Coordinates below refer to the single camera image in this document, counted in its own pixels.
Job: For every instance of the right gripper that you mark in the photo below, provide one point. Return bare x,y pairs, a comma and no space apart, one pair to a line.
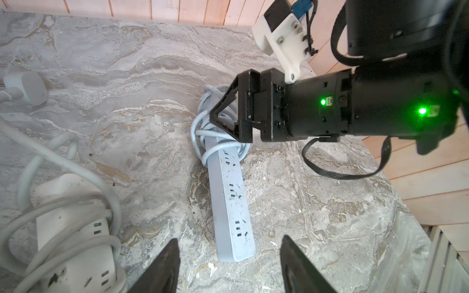
259,96

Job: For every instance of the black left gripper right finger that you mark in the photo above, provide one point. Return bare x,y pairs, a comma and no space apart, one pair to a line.
299,274

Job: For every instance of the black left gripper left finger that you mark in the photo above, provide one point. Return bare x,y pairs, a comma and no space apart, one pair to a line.
162,275

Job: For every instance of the white power strip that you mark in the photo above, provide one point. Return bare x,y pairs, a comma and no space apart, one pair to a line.
92,271

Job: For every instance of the grey power strip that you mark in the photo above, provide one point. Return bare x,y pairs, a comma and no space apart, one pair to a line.
231,216

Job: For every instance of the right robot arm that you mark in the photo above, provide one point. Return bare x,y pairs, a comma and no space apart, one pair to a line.
406,76

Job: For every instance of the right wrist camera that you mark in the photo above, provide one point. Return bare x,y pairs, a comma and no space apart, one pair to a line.
285,31

